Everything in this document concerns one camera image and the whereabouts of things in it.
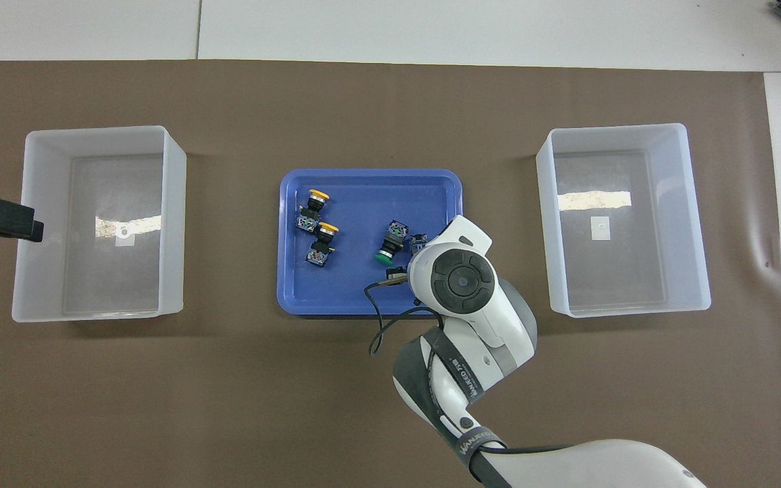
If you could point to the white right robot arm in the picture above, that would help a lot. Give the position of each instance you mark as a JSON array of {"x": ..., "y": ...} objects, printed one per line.
[{"x": 462, "y": 281}]

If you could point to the white label sticker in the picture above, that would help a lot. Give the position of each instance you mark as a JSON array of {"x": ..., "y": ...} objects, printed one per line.
[
  {"x": 124, "y": 236},
  {"x": 600, "y": 228}
]

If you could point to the translucent white plastic box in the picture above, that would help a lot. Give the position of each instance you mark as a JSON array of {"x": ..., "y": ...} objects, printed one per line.
[
  {"x": 112, "y": 285},
  {"x": 624, "y": 278}
]

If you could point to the brown paper mat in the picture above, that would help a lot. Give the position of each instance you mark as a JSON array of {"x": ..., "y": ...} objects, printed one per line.
[{"x": 228, "y": 407}]

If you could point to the blue plastic tray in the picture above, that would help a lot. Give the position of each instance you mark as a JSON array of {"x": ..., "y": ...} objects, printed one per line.
[{"x": 356, "y": 285}]

